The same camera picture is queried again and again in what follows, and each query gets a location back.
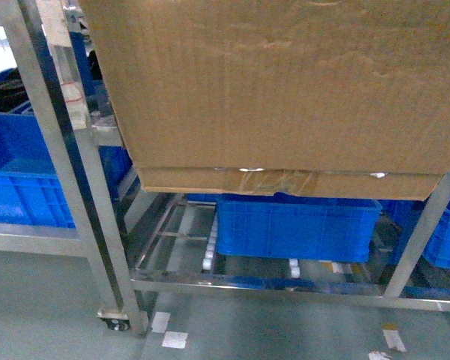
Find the stainless steel shelf frame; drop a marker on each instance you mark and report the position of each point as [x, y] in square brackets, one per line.
[52, 79]

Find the blue plastic crate left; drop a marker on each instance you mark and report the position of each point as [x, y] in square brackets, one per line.
[30, 190]

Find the brown cardboard box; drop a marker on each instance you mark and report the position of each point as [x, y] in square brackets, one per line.
[337, 99]

